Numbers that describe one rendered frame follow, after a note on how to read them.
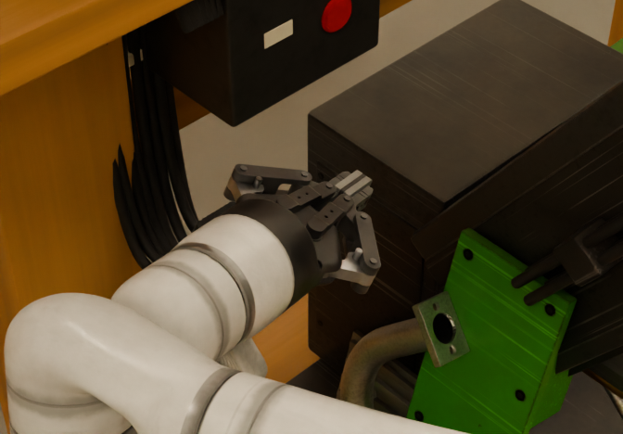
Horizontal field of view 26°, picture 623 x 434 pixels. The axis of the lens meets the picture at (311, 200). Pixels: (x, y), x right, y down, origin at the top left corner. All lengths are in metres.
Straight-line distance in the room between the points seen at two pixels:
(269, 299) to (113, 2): 0.24
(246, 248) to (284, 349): 0.74
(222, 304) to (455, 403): 0.44
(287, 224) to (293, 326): 0.73
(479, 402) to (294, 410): 0.53
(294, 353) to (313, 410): 0.89
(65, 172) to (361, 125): 0.29
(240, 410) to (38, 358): 0.11
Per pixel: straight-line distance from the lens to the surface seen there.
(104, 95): 1.14
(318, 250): 0.89
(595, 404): 1.51
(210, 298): 0.78
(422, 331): 1.13
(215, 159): 3.17
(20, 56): 0.90
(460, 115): 1.30
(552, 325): 1.10
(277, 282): 0.83
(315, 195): 0.92
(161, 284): 0.77
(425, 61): 1.36
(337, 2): 1.11
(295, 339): 1.56
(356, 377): 1.22
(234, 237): 0.82
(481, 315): 1.14
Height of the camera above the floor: 2.04
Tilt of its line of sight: 42 degrees down
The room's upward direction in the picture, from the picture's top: straight up
